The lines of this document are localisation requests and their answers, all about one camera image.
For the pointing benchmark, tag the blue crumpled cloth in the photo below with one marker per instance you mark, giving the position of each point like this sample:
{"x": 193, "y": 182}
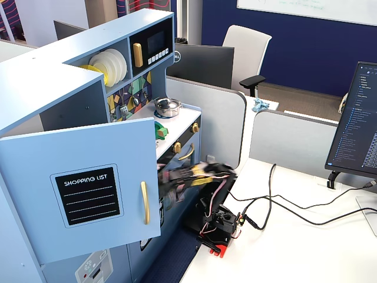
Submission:
{"x": 259, "y": 105}

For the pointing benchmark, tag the aluminium frame post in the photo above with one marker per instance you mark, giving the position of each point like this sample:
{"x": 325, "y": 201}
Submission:
{"x": 188, "y": 20}

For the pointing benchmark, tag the black Dell monitor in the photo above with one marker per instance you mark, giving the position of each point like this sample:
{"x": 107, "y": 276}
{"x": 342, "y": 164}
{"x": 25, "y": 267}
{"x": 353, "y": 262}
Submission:
{"x": 203, "y": 65}

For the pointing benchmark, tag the dark gray monitor back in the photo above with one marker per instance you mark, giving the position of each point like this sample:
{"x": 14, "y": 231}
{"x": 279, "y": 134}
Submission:
{"x": 64, "y": 31}

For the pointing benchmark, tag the gold stove knob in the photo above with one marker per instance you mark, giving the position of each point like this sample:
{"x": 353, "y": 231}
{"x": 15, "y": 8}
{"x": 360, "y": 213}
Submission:
{"x": 194, "y": 127}
{"x": 177, "y": 147}

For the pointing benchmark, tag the black monitor clamp mount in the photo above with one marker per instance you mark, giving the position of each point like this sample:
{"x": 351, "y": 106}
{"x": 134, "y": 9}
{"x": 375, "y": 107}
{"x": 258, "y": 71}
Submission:
{"x": 332, "y": 178}

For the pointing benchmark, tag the black toy microwave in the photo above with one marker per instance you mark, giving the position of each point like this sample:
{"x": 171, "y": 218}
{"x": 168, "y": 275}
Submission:
{"x": 138, "y": 34}

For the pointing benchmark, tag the steel toy pot with lid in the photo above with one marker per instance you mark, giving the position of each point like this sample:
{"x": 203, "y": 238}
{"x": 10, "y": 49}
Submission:
{"x": 168, "y": 108}

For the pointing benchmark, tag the small steel toy spoon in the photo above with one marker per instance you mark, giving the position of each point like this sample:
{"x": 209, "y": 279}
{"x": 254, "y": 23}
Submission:
{"x": 144, "y": 93}

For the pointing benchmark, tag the monitor showing code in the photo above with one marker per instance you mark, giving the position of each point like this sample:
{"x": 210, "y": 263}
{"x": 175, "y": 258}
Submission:
{"x": 353, "y": 132}

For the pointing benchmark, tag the tall gray desk partition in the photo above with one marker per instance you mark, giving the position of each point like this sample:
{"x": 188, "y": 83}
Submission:
{"x": 212, "y": 118}

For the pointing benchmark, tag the whiteboard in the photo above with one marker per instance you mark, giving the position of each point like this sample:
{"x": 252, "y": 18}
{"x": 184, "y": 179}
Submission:
{"x": 294, "y": 6}

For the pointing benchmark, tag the steel toy ladle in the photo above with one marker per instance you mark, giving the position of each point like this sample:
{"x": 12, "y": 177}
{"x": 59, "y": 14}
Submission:
{"x": 135, "y": 100}

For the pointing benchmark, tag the steel slotted toy spatula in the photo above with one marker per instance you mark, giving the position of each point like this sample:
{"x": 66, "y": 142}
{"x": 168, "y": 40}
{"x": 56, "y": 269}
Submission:
{"x": 124, "y": 111}

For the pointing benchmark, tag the black robot base red clamp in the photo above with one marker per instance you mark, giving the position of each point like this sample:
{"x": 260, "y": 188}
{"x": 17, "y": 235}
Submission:
{"x": 221, "y": 233}

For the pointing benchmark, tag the white toy plate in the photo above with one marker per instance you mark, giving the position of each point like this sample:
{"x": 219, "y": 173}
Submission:
{"x": 119, "y": 70}
{"x": 101, "y": 69}
{"x": 125, "y": 66}

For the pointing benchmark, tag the blue fridge door with dispenser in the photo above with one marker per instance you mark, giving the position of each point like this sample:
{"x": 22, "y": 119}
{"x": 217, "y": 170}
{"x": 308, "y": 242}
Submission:
{"x": 59, "y": 271}

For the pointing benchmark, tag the blue wooden toy kitchen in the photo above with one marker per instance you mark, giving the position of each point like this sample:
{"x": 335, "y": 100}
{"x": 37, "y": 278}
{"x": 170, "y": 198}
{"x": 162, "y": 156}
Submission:
{"x": 44, "y": 82}

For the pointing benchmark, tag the white office chair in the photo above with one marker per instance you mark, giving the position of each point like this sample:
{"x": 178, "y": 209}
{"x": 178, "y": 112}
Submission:
{"x": 244, "y": 44}

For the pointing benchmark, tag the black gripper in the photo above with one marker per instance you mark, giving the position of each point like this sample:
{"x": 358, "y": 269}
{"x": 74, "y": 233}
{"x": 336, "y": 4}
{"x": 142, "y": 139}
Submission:
{"x": 170, "y": 180}

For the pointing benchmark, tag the low gray desk partition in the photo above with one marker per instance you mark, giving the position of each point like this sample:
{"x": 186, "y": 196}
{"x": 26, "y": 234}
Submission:
{"x": 294, "y": 141}

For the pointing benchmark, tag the blue shopping list cabinet door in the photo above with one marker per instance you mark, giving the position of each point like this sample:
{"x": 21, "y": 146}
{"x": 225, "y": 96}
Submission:
{"x": 88, "y": 141}

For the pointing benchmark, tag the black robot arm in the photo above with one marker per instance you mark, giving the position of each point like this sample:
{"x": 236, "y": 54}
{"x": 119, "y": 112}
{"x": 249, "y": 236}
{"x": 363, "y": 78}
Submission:
{"x": 218, "y": 169}

